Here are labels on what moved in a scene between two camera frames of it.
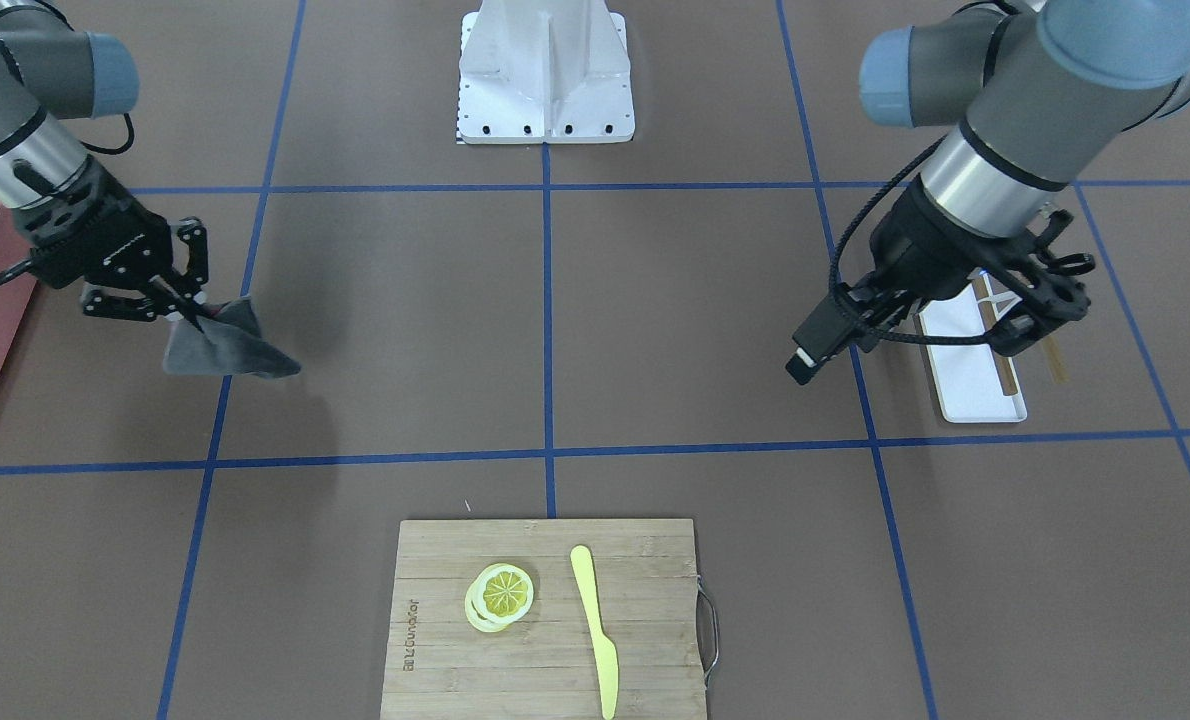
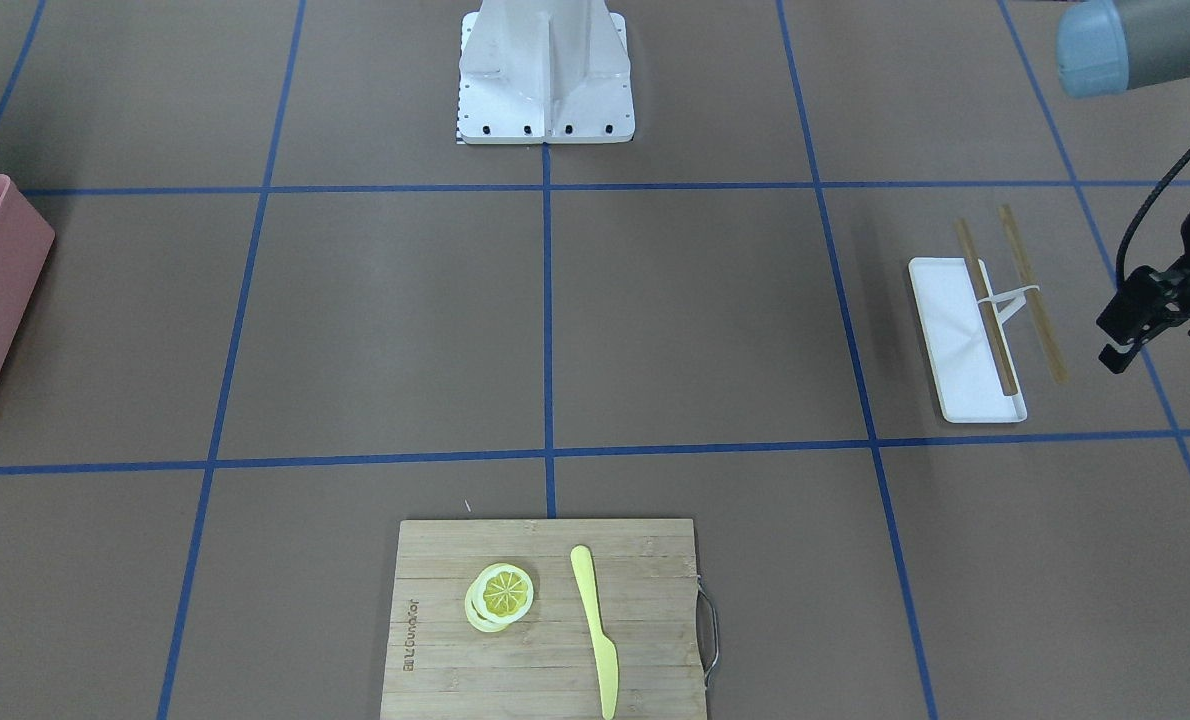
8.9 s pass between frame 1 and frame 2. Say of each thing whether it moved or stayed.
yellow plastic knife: stayed
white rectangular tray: stayed
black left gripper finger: moved
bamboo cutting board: stayed
